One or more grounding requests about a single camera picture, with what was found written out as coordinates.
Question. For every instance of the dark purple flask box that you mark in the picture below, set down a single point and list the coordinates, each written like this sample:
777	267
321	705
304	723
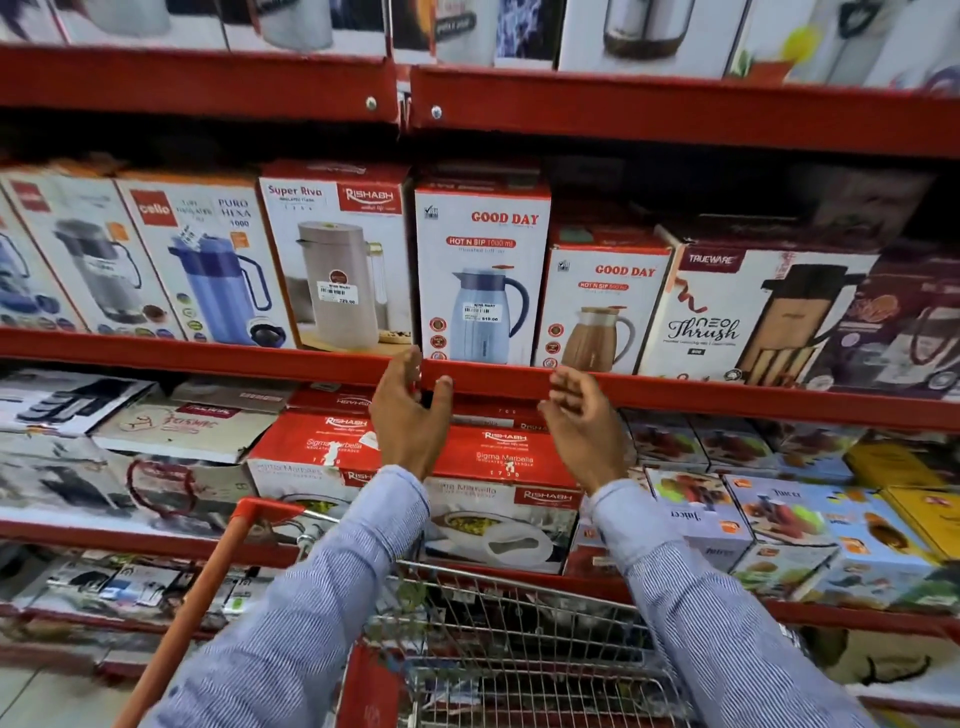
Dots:
900	330

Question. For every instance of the white box dark blue jug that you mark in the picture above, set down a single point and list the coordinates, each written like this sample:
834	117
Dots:
22	292

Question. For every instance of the person's right thumb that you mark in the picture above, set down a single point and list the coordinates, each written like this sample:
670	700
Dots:
552	416

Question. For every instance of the red metal shelf rack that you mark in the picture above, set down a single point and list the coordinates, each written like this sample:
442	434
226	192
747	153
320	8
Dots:
675	112

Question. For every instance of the pile of carded kitchen tools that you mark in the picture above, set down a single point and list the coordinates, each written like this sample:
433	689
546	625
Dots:
127	589

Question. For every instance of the dark grey box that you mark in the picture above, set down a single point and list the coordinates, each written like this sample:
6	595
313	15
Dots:
862	202

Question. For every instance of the row of white appliance boxes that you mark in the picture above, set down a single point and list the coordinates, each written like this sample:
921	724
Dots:
645	30

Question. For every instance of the person's right forearm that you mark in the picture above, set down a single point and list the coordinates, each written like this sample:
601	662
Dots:
712	630

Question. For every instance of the stack of colourful juicer boxes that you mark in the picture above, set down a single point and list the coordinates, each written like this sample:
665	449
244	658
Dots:
810	517

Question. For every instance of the white box brown jug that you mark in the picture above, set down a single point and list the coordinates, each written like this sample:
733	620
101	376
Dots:
600	315

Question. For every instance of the white box beige flask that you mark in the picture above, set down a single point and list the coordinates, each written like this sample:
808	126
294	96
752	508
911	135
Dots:
337	277

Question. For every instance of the cream flat box red label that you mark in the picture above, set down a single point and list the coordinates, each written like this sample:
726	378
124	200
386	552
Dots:
180	431

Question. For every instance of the white bag black mark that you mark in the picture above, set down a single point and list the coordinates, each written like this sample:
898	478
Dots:
892	656

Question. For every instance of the person's right hand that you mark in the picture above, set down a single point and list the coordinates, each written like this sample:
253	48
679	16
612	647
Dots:
592	442

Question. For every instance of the person's left hand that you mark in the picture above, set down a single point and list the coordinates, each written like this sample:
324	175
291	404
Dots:
405	427

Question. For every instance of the white box black utensils print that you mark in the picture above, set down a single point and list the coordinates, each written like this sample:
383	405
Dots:
60	401

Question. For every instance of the white box light blue jug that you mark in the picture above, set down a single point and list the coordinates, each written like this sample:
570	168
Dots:
484	292

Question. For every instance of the small red box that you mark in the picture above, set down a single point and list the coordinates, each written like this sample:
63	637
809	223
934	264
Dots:
589	551

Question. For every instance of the yellow box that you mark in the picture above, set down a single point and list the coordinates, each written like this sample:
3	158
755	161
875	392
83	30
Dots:
926	517
900	463

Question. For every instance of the red white casserole box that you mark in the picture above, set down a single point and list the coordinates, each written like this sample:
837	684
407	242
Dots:
307	450
510	495

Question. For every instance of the person's left forearm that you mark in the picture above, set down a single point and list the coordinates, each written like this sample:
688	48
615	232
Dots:
300	615

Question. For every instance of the grey flat box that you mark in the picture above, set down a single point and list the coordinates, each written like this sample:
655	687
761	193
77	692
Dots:
232	394

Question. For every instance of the person's left thumb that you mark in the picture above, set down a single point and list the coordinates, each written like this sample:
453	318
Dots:
442	401

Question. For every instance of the white box grey flask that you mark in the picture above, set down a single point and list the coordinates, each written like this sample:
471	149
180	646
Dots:
82	255

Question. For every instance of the white box black gold flask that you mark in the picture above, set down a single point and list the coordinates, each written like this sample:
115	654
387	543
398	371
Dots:
742	315

